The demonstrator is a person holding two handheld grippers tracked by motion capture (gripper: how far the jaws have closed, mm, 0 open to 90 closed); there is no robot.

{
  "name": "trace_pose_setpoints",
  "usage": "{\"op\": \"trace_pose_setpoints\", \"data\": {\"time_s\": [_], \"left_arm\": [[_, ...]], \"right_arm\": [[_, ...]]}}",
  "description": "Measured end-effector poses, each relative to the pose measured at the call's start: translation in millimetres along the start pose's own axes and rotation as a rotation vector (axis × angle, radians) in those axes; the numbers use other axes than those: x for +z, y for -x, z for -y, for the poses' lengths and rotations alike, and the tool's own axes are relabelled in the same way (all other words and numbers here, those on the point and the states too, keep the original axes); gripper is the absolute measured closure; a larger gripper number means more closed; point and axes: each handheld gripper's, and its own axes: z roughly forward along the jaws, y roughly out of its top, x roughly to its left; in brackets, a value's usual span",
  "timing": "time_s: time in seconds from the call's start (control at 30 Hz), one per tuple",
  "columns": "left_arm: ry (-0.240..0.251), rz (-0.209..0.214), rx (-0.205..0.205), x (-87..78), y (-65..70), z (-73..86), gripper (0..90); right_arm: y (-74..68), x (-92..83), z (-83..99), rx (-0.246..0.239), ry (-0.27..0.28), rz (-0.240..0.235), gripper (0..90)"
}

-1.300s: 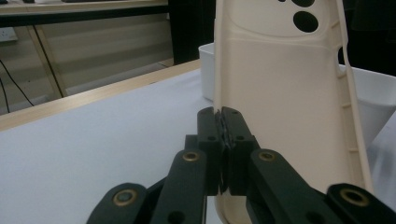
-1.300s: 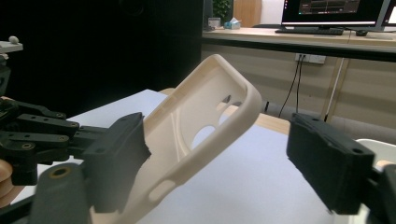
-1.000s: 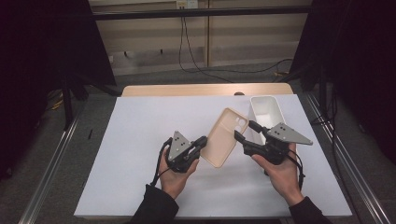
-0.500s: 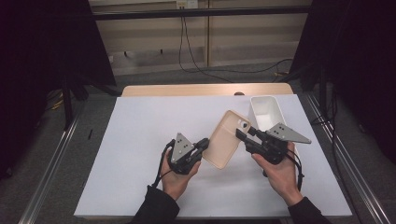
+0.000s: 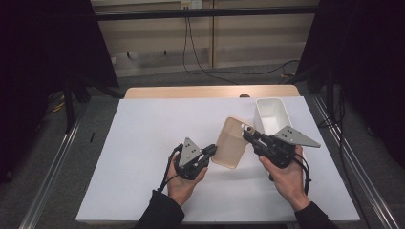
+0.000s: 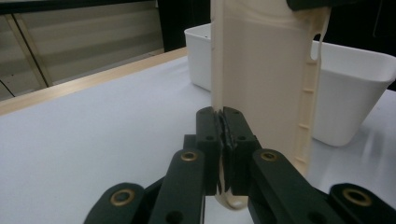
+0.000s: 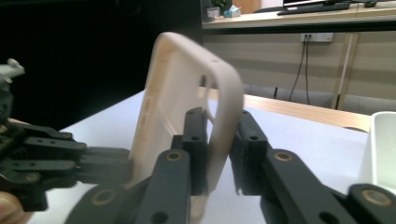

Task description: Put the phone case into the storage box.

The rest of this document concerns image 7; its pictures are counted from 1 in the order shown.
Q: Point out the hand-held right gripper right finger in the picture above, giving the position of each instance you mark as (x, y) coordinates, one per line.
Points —
(249, 155)

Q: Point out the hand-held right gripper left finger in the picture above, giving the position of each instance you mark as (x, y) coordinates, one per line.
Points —
(194, 149)

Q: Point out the beige phone case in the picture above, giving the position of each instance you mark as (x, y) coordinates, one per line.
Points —
(174, 102)

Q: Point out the white plastic storage box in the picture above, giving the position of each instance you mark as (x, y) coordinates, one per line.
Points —
(381, 149)

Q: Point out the long wooden desk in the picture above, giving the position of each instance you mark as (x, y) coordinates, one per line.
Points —
(274, 62)

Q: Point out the black curtain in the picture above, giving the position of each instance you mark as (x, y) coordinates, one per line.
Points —
(77, 46)

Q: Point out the small white desk item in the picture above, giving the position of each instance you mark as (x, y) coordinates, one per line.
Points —
(213, 12)

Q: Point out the light blue tissue box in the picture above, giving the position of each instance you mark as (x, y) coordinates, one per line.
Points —
(232, 11)

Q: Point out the green potted plant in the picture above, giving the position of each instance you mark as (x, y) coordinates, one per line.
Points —
(221, 4)

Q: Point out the wooden cabinet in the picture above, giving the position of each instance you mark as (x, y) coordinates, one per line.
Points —
(247, 5)

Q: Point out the black keyboard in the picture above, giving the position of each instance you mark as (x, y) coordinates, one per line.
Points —
(314, 8)

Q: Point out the dark-screen computer monitor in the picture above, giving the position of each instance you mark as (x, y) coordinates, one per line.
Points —
(306, 2)

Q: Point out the black computer mouse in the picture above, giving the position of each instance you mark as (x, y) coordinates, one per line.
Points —
(370, 3)

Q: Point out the white wall power socket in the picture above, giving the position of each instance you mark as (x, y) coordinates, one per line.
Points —
(317, 37)

